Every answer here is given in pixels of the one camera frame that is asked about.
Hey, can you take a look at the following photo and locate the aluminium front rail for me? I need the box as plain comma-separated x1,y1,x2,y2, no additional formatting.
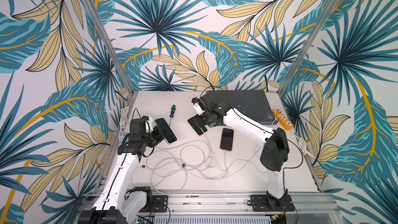
74,191,343,217

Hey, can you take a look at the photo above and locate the coiled white power cord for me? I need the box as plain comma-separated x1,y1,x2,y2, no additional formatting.
119,105,130,133
292,129,316,159

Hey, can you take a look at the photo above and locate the coiled white power cord right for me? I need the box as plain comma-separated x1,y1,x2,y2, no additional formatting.
292,129,316,159

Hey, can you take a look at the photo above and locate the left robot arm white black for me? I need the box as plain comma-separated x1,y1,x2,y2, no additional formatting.
77,116,165,224

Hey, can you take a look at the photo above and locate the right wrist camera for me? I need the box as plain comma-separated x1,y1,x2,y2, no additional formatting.
191,97,206,115

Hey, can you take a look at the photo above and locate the green black screwdriver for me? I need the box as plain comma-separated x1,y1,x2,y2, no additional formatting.
169,105,176,125

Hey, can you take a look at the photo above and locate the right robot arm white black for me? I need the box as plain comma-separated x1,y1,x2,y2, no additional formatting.
192,97,290,200

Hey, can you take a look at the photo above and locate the orange power strip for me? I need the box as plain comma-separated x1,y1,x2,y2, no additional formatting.
273,108,294,131

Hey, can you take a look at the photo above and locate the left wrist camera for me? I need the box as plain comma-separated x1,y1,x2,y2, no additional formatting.
142,116,153,133

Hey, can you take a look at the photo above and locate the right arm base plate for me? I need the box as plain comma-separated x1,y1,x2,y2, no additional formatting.
246,192,295,213

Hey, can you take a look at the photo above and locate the phone with pink case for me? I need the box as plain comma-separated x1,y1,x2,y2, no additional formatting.
220,128,234,151

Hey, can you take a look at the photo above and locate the coiled white power cord left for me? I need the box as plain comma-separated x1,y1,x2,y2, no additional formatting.
119,105,130,133

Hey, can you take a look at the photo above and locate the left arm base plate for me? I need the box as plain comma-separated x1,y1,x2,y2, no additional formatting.
139,195,169,213

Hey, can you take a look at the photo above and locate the grey network switch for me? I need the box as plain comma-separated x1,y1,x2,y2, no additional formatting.
202,90,275,125

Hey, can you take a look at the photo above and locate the phone with light blue case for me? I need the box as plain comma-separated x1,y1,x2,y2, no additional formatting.
155,118,177,144

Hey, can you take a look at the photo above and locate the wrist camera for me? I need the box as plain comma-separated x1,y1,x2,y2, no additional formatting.
142,116,153,133
191,97,206,115

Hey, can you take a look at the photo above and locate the teal power strip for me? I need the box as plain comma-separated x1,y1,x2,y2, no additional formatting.
119,133,127,143

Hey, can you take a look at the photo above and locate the phone with white case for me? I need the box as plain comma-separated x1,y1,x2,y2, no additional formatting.
188,115,207,136

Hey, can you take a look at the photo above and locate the white charging cable tangle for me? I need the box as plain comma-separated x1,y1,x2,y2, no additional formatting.
130,139,249,196

